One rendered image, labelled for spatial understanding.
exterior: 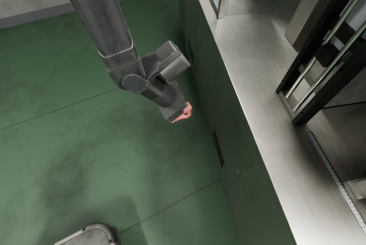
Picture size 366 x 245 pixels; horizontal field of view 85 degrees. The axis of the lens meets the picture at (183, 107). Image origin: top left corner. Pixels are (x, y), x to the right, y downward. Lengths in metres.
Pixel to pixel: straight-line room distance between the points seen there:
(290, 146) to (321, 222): 0.22
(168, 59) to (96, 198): 1.39
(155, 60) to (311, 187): 0.59
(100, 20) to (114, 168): 1.45
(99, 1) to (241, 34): 0.89
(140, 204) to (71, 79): 1.44
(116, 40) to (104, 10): 0.04
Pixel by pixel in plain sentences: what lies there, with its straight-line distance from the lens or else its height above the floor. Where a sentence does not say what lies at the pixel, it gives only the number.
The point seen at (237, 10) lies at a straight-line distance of 1.24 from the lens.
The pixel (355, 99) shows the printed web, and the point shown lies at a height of 0.93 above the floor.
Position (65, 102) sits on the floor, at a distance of 2.18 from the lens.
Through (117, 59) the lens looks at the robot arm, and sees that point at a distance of 0.33.
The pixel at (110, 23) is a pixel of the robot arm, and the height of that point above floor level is 1.37.
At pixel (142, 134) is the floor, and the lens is 1.74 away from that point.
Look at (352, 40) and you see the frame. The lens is 0.64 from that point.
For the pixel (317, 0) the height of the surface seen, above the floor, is 1.12.
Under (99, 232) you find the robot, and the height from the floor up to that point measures 0.24.
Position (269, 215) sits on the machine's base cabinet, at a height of 0.72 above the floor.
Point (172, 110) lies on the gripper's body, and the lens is 0.48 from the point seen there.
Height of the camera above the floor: 1.53
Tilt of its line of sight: 56 degrees down
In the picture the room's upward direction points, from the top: straight up
